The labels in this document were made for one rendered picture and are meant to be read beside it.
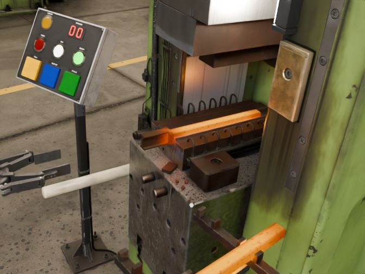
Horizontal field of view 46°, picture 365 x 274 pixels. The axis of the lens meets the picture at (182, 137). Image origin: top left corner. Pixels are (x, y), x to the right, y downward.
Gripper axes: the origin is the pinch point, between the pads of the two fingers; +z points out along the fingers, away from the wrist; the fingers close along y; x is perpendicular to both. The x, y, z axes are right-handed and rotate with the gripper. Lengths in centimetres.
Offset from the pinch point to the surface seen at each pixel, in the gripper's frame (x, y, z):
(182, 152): -2.5, 6.8, 35.2
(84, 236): -86, -56, 25
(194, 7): 39, 6, 35
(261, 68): 8, -16, 83
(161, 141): -1.2, 0.6, 31.7
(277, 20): 40, 24, 46
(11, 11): -95, -484, 89
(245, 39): 30, 8, 52
